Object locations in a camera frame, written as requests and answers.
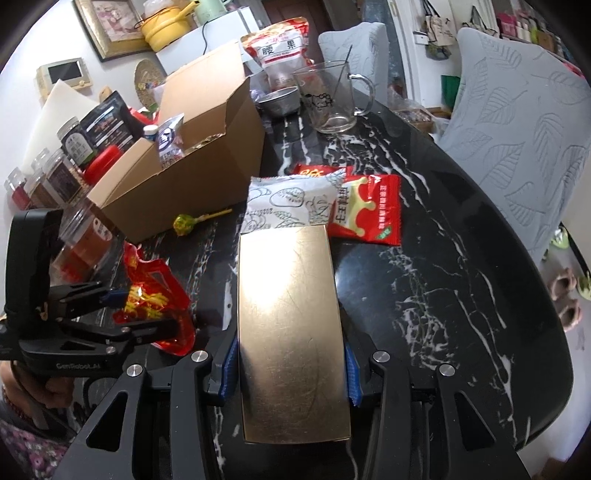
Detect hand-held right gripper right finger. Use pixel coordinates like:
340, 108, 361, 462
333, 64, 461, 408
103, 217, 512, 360
343, 331, 536, 480

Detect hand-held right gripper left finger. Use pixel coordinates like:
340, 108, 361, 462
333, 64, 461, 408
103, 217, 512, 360
55, 329, 241, 480

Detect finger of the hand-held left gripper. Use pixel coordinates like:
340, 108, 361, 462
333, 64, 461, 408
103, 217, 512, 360
59, 318, 182, 348
46, 281, 129, 320

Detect red gold crinkled packet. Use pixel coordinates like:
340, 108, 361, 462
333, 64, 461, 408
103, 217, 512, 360
113, 244, 195, 356

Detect gold cardboard box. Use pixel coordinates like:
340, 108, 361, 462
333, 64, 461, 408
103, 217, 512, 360
238, 224, 352, 445

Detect yellow green lollipop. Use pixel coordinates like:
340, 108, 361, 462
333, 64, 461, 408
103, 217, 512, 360
173, 208, 233, 237

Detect silver purple snack packet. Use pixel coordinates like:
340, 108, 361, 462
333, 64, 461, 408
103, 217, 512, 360
154, 113, 186, 171

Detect red crown-print snack packet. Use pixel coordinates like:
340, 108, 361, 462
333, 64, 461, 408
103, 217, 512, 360
329, 174, 402, 247

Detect white printed bread packet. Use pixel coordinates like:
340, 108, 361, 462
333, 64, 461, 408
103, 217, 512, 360
242, 168, 347, 236

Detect round waffle clear packet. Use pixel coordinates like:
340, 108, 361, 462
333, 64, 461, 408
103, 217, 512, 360
185, 133, 227, 154

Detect red yellow-print snack packet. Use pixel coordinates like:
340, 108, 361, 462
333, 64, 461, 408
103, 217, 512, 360
293, 163, 345, 179

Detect basket of snacks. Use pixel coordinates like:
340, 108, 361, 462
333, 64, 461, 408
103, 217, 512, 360
397, 105, 437, 134

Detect person's left hand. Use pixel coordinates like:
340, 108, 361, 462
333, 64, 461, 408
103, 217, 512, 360
0, 362, 75, 418

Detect clear jar orange contents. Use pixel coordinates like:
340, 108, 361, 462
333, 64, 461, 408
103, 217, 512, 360
58, 198, 118, 282

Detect red label jar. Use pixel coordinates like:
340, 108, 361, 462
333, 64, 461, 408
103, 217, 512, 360
4, 168, 31, 210

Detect brown label jar pale grains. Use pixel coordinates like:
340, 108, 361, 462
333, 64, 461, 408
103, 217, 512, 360
44, 148, 86, 200

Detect red canister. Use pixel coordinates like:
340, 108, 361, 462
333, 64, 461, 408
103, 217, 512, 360
85, 145, 124, 184

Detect white foam board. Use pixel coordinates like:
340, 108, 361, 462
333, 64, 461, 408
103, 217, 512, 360
21, 80, 100, 160

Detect black printed pouch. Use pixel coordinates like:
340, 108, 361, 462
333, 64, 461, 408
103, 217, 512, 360
81, 91, 136, 151

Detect floral patterned clothing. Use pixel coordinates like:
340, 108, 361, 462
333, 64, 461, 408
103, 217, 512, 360
0, 415, 86, 480

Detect red gift packet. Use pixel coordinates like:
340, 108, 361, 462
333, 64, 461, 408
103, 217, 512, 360
127, 106, 160, 139

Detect woven round mat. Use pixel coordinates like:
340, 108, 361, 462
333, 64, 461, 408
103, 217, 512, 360
134, 59, 168, 109

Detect pink plush slipper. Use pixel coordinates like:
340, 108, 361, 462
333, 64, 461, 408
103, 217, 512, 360
547, 268, 578, 301
556, 298, 583, 332

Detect framed picture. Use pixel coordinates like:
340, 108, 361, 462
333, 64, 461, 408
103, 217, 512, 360
74, 0, 151, 63

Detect small metal bowl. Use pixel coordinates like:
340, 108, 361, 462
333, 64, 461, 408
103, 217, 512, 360
256, 85, 302, 118

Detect yellow pot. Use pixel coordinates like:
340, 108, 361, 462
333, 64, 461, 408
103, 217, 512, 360
141, 4, 197, 52

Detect glass mug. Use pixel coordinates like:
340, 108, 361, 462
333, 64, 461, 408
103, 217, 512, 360
292, 60, 376, 134

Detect white fridge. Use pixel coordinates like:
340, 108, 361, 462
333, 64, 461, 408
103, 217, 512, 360
154, 9, 259, 75

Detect red white nut bag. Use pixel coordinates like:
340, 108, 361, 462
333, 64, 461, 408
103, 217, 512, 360
240, 17, 310, 90

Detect pale green kettle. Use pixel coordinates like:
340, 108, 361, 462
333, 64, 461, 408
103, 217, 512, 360
194, 0, 229, 26

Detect green bag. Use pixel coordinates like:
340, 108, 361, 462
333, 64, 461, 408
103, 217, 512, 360
441, 75, 462, 109

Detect thin stirring stick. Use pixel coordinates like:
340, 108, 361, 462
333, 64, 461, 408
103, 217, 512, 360
333, 44, 354, 93

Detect brown wooden door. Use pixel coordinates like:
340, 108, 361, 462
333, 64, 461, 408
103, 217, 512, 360
265, 0, 324, 19

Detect white tote bag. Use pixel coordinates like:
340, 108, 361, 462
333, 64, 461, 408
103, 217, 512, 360
462, 4, 499, 35
413, 0, 455, 47

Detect shelf of small bottles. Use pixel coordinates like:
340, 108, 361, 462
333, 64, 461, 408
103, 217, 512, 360
496, 0, 585, 63

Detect wood-framed wall panel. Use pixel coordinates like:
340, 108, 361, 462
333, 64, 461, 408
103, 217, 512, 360
37, 58, 95, 97

